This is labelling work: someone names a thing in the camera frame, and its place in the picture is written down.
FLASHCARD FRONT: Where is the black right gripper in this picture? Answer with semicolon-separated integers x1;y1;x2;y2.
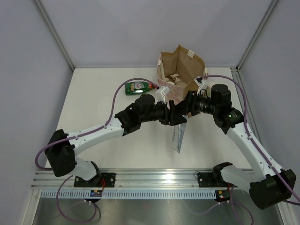
175;91;218;116

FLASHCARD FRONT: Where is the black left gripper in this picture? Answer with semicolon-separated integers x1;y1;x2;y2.
140;99;186;126

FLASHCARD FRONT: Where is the silver toothpaste tube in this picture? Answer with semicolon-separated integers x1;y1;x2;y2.
170;123;187;153

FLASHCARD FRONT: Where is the beige pump lotion bottle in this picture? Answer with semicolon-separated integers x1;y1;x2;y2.
170;73;187;88

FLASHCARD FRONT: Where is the pale green bottle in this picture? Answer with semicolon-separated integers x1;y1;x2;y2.
164;77;175;85

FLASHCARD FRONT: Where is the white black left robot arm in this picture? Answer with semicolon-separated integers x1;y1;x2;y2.
45;94;187;187

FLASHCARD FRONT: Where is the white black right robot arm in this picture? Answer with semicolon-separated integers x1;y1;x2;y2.
176;84;296;210

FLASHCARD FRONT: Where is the brown canvas bag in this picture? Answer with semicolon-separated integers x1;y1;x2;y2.
157;45;206;104

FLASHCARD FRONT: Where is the green dish soap bottle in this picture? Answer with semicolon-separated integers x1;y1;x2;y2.
125;82;158;95

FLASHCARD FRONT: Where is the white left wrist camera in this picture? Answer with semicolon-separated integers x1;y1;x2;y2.
155;86;170;104

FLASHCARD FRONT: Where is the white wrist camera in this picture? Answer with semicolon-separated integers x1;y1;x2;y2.
155;86;170;104
194;76;208;95

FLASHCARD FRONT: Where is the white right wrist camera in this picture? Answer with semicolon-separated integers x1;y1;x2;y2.
194;76;208;95

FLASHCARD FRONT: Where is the aluminium right side rail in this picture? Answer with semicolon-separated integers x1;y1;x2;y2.
230;67;261;143

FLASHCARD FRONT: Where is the aluminium rail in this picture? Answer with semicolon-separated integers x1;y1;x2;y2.
30;170;285;190
230;67;261;143

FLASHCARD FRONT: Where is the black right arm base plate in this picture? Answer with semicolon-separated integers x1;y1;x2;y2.
196;172;233;188

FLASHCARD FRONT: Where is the aluminium front rail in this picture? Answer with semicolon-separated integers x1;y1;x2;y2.
30;170;285;190

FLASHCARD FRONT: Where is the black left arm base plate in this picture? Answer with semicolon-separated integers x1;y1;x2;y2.
74;172;116;188

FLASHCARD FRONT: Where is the white slotted cable duct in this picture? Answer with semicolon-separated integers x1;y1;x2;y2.
41;189;217;199

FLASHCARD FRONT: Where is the aluminium right corner post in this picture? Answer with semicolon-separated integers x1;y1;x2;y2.
236;0;280;72

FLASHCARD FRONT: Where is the aluminium corner post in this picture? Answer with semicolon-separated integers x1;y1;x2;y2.
32;0;75;72
236;0;280;72

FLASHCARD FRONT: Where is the aluminium left corner post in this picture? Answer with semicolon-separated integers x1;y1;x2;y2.
32;0;75;72

